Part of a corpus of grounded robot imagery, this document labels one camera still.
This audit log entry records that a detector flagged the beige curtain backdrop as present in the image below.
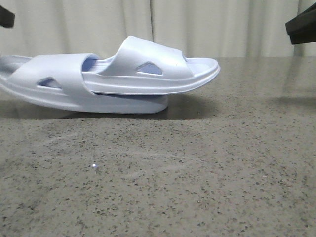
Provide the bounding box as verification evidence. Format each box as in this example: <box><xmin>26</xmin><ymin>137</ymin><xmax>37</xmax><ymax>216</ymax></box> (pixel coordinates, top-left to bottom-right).
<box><xmin>0</xmin><ymin>0</ymin><xmax>316</xmax><ymax>58</ymax></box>

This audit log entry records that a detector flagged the light blue slipper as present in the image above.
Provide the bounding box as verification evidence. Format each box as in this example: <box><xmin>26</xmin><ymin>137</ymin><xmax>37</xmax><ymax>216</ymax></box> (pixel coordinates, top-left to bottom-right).
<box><xmin>82</xmin><ymin>36</ymin><xmax>220</xmax><ymax>95</ymax></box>
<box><xmin>0</xmin><ymin>53</ymin><xmax>168</xmax><ymax>114</ymax></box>

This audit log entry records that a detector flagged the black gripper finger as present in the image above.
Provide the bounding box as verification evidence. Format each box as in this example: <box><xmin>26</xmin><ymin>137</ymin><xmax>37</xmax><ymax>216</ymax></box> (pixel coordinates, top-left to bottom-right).
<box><xmin>285</xmin><ymin>5</ymin><xmax>316</xmax><ymax>45</ymax></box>
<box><xmin>0</xmin><ymin>6</ymin><xmax>15</xmax><ymax>28</ymax></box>

